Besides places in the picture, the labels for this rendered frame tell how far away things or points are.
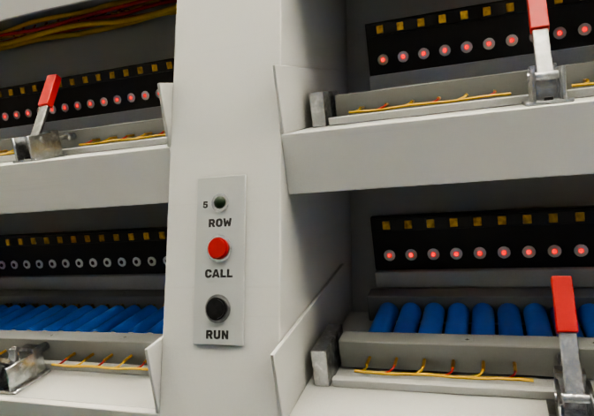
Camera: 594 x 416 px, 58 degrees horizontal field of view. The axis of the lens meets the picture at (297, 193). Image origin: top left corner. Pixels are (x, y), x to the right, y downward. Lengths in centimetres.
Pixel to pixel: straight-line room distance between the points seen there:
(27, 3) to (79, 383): 37
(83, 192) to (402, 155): 27
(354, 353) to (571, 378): 15
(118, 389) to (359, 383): 20
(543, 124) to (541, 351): 15
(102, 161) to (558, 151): 34
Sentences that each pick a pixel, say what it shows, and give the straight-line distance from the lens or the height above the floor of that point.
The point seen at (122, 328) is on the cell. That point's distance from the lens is 55.
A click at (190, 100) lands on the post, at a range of 44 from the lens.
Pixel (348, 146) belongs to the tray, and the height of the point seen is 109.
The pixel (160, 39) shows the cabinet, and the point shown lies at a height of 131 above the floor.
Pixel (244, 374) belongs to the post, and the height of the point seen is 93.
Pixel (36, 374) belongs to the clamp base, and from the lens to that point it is 55.
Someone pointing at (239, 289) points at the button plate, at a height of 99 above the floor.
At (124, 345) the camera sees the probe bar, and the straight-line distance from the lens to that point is 51.
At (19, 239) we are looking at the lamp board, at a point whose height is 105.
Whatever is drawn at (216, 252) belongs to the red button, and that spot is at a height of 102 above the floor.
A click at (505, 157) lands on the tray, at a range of 37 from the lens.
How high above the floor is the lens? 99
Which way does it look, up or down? 10 degrees up
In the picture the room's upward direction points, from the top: straight up
